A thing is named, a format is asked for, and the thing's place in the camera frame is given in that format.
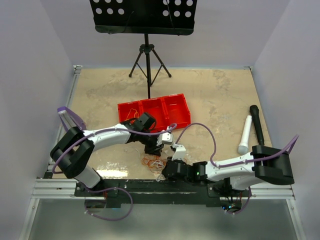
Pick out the orange thin cable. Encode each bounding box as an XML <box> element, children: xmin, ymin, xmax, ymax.
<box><xmin>141</xmin><ymin>154</ymin><xmax>167</xmax><ymax>175</ymax></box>

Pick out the yellow thin cable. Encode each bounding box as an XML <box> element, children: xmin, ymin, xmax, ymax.
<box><xmin>125</xmin><ymin>107</ymin><xmax>140</xmax><ymax>121</ymax></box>

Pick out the red three-compartment bin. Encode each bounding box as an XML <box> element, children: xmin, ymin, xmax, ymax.
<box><xmin>117</xmin><ymin>93</ymin><xmax>191</xmax><ymax>132</ymax></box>

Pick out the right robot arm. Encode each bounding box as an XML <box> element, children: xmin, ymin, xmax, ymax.
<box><xmin>161</xmin><ymin>145</ymin><xmax>295</xmax><ymax>197</ymax></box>

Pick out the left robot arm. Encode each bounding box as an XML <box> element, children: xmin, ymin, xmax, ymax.
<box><xmin>50</xmin><ymin>112</ymin><xmax>164</xmax><ymax>196</ymax></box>

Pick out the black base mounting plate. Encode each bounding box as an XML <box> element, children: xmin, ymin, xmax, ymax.
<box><xmin>74</xmin><ymin>179</ymin><xmax>252</xmax><ymax>211</ymax></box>

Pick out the white microphone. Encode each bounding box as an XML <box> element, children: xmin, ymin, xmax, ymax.
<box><xmin>237</xmin><ymin>115</ymin><xmax>252</xmax><ymax>155</ymax></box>

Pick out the purple metronome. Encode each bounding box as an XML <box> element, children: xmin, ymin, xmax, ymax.
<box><xmin>57</xmin><ymin>106</ymin><xmax>87</xmax><ymax>132</ymax></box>

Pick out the black microphone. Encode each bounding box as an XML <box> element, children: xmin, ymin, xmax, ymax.
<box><xmin>249</xmin><ymin>105</ymin><xmax>265</xmax><ymax>146</ymax></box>

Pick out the black music stand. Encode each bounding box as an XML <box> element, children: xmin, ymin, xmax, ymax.
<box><xmin>90</xmin><ymin>0</ymin><xmax>198</xmax><ymax>88</ymax></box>

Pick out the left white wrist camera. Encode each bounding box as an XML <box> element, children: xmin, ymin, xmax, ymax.
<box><xmin>157</xmin><ymin>131</ymin><xmax>174</xmax><ymax>146</ymax></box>

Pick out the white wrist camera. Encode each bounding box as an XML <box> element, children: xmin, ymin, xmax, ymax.
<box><xmin>170</xmin><ymin>143</ymin><xmax>186</xmax><ymax>161</ymax></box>
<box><xmin>157</xmin><ymin>131</ymin><xmax>174</xmax><ymax>146</ymax></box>

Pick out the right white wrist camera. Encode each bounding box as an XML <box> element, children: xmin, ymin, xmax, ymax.
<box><xmin>170</xmin><ymin>143</ymin><xmax>186</xmax><ymax>161</ymax></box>

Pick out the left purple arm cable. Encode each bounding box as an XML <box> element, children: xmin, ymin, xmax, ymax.
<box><xmin>51</xmin><ymin>123</ymin><xmax>178</xmax><ymax>221</ymax></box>

